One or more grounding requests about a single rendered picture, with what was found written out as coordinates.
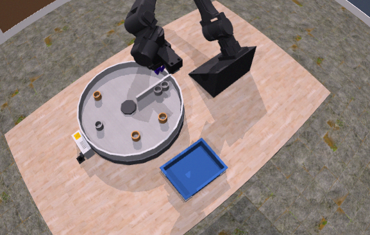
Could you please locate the steel bushing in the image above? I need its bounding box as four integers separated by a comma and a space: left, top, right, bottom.
154, 85, 162, 96
160, 81, 169, 91
94, 120, 104, 131

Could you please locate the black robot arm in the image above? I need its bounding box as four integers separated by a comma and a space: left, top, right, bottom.
124, 0, 249, 74

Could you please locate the blue open crate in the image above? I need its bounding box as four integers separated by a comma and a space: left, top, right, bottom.
160, 138, 228, 202

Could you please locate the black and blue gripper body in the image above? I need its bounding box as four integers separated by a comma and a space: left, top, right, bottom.
147, 44, 165, 71

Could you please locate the bronze bushing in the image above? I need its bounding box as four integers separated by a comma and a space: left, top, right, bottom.
131, 131, 140, 142
93, 91, 102, 101
158, 112, 167, 124

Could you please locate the grey round turning table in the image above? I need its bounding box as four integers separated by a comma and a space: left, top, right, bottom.
72, 61, 185, 165

